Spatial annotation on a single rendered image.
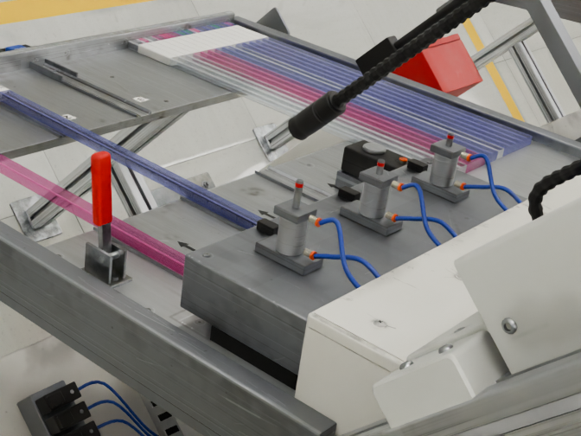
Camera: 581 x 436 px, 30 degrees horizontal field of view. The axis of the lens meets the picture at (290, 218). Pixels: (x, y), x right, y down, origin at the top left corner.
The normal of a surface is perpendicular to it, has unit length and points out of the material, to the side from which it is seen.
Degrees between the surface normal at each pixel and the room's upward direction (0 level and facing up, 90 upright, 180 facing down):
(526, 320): 90
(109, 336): 90
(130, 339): 90
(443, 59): 0
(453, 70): 0
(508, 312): 90
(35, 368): 0
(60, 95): 44
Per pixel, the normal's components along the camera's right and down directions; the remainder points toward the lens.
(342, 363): -0.63, 0.26
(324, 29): 0.63, -0.38
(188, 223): 0.13, -0.89
